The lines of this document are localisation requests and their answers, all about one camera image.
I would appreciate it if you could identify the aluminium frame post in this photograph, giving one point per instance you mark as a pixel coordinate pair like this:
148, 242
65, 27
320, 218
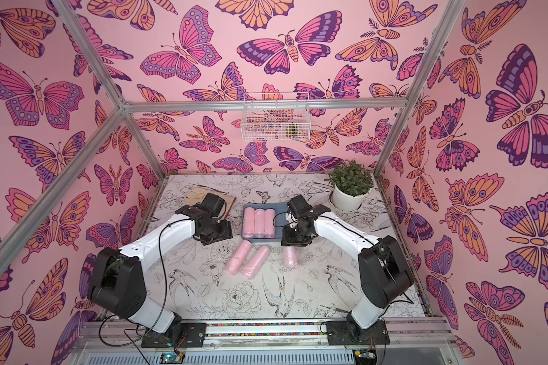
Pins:
440, 36
84, 40

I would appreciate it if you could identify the green plant in white pot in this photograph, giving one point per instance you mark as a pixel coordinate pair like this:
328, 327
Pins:
351, 182

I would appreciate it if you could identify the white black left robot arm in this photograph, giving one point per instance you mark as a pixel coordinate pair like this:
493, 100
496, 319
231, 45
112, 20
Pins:
118, 280

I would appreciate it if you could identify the blue plastic storage box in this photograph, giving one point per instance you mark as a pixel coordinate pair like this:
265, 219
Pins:
281, 220

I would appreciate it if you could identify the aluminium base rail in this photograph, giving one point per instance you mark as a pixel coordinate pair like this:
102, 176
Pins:
408, 332

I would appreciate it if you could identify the aluminium frame top bar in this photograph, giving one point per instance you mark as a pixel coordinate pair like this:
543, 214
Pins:
194, 106

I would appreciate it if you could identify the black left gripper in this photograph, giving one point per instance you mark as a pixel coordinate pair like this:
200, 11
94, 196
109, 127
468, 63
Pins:
227, 233

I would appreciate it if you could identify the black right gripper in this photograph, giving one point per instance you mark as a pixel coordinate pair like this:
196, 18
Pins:
297, 235

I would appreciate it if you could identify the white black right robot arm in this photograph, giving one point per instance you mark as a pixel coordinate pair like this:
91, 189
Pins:
384, 271

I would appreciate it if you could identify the cream work glove red cuff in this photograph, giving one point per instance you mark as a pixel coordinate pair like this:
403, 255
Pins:
198, 193

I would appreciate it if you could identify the aluminium frame post left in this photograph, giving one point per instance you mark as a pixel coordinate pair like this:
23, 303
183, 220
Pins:
84, 40

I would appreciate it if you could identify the white wire wall basket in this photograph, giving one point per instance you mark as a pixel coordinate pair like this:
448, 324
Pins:
276, 124

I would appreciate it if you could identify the aluminium frame post right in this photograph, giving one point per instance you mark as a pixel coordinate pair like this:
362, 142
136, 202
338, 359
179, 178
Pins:
440, 36

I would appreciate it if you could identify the pink trash bag roll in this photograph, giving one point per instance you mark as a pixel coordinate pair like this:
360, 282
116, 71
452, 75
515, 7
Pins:
248, 223
256, 262
259, 223
270, 223
290, 256
238, 259

